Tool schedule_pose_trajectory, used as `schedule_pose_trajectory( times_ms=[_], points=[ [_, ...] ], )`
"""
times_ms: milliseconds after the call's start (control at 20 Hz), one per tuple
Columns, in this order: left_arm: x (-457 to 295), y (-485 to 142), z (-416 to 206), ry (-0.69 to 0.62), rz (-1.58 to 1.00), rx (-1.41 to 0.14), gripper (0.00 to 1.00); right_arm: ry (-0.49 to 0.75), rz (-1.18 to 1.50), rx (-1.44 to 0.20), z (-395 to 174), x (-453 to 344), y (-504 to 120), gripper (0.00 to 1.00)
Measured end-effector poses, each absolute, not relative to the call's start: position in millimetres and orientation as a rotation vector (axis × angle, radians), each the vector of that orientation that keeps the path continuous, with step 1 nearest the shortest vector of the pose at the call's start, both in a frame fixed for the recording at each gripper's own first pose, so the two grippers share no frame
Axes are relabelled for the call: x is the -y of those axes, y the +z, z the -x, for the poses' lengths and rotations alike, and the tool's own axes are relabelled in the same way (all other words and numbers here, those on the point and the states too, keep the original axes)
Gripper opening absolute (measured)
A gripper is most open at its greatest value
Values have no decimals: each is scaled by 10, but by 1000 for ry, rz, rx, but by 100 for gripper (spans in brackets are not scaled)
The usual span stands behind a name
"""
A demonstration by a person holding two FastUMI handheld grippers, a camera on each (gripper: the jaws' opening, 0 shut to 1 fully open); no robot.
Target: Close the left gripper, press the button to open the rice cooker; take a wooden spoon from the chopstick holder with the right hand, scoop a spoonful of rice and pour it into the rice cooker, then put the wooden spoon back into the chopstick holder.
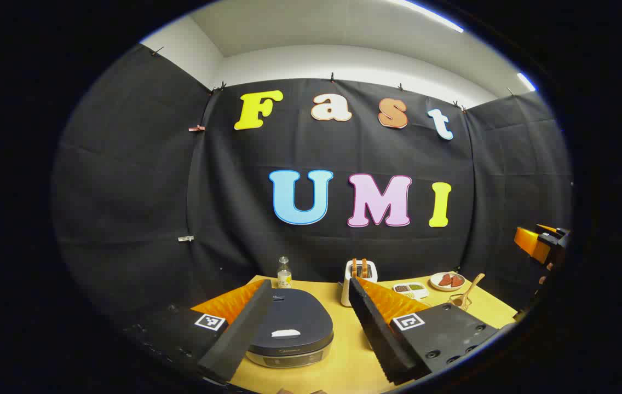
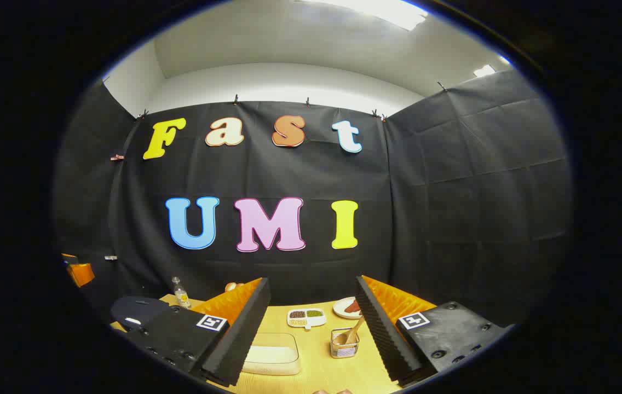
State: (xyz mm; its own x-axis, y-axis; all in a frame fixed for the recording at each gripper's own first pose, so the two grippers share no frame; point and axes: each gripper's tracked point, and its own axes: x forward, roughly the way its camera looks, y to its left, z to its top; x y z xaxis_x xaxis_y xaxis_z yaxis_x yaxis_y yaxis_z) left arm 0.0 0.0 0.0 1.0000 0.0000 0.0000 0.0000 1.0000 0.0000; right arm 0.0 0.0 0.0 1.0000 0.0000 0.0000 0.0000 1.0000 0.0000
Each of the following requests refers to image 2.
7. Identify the small glass bottle yellow label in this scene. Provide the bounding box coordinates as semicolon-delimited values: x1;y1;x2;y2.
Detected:
172;277;191;309

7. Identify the white plate with meat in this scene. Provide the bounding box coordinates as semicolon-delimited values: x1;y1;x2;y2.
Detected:
333;297;365;320

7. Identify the wire chopstick holder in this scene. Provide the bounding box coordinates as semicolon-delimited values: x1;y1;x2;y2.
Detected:
330;327;360;359

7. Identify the white divided dish of beans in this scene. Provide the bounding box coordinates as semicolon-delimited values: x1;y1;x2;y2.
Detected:
287;308;327;331

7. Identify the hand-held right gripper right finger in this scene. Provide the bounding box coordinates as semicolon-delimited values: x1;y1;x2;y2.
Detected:
356;275;511;388

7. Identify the dark silver rice cooker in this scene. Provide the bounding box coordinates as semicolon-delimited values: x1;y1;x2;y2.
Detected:
110;296;172;332

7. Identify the ceiling light panel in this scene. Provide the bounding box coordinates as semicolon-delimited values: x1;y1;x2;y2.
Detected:
300;0;429;31

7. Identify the clear box of rice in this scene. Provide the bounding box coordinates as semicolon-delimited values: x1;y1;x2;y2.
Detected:
243;332;302;376

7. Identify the black backdrop cloth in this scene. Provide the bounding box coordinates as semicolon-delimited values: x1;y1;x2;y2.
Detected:
54;68;573;329

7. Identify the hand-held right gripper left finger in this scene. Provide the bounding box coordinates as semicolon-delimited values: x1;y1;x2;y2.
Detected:
125;277;272;387

